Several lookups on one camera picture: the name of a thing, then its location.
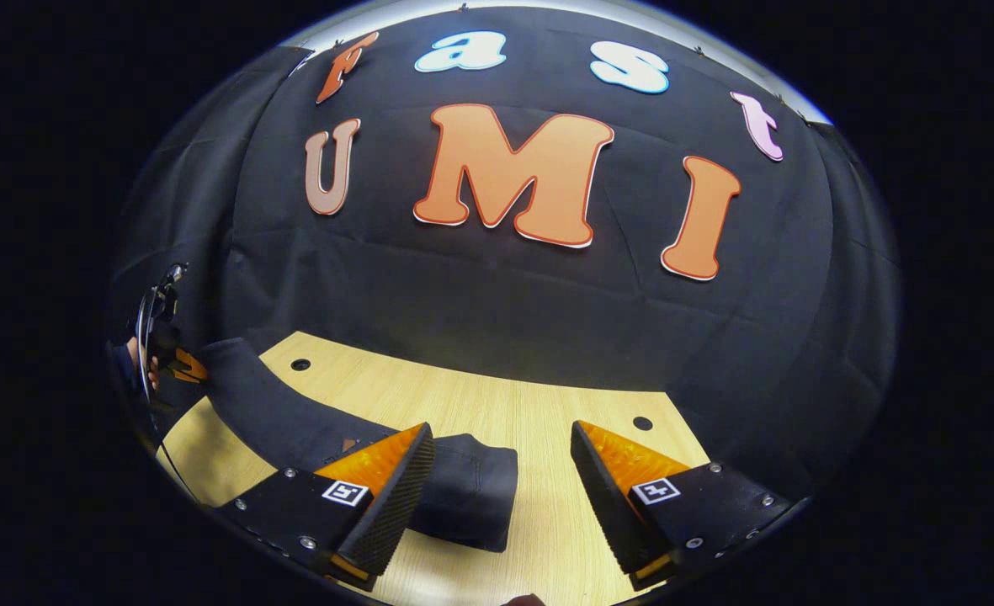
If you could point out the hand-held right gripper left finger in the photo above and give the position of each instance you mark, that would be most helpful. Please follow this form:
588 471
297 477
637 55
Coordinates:
391 505

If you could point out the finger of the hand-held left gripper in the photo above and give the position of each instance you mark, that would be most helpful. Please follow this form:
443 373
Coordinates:
189 368

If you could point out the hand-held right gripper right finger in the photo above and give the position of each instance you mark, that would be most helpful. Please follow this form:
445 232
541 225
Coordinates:
606 505

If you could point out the dark grey jeans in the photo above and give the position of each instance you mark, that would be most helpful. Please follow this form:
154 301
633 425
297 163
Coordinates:
295 421

